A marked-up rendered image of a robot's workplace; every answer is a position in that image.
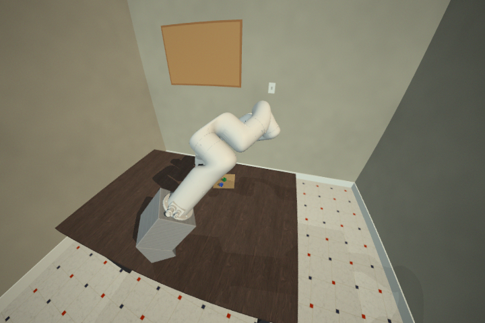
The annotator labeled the tan mat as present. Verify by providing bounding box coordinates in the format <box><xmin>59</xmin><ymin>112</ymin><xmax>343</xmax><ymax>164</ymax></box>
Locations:
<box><xmin>213</xmin><ymin>174</ymin><xmax>235</xmax><ymax>188</ymax></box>

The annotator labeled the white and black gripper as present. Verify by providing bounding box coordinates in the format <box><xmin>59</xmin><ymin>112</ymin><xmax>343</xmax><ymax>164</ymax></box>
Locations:
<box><xmin>195</xmin><ymin>156</ymin><xmax>205</xmax><ymax>167</ymax></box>

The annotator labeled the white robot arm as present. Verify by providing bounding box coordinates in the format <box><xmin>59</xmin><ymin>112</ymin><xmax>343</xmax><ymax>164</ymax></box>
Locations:
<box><xmin>163</xmin><ymin>100</ymin><xmax>280</xmax><ymax>220</ymax></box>

